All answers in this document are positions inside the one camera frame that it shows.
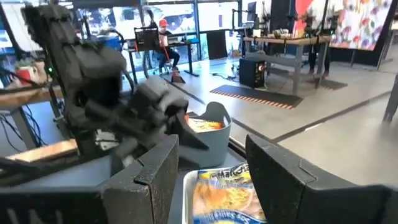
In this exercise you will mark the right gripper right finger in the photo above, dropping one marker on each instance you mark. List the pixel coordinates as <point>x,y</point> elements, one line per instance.
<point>280,193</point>

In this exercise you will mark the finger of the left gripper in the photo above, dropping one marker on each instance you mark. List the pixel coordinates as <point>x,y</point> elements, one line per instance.
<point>186,133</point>

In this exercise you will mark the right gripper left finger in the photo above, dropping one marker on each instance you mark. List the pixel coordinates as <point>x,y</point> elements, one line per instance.
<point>155,193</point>

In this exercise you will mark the orange Maruchan ramen pack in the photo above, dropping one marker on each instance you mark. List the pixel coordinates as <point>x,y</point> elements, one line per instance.
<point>205,124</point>

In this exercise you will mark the blue Maruchan ramen pack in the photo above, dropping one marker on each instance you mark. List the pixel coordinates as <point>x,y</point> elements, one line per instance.
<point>224,196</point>

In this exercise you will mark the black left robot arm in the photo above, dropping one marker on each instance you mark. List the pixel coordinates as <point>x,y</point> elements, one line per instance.
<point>53,46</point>

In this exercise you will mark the grey-blue plastic bin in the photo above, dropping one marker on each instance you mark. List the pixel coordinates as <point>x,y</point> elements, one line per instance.
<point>214,146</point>

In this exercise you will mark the red broom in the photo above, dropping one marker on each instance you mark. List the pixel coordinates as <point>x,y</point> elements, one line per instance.
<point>178,77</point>

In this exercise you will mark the person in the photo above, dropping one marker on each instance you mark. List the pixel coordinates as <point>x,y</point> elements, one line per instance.
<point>314,59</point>
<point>169,59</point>

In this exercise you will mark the black office desk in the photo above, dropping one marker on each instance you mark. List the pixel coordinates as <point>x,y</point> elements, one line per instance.
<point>191,59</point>

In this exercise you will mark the black pegboard panel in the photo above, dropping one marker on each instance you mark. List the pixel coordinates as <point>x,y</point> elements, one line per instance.
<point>146,39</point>

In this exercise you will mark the hazard-striped floor mat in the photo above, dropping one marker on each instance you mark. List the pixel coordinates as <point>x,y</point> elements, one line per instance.
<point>258,95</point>

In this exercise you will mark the blue office chair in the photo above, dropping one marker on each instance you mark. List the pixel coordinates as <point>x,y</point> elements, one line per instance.
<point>109,42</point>

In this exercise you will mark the black computer tower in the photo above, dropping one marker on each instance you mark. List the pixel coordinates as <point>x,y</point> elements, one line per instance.
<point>250,73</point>

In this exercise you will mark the dark floor mat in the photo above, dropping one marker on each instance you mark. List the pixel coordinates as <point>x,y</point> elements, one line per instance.
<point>329,84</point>

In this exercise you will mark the wooden background table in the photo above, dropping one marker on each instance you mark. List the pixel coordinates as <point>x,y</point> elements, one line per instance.
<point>25,96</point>

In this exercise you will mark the plant in red pot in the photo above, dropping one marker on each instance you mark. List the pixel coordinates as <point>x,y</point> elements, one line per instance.
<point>26,74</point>

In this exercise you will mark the wooden workbench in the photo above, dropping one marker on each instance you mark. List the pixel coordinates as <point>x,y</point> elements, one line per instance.
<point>280,40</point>

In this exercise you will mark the grey table leg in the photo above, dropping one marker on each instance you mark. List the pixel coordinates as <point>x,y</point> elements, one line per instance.
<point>391,102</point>

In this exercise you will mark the floral cloth screen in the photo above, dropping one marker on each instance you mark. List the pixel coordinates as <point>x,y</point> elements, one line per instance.
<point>357,25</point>

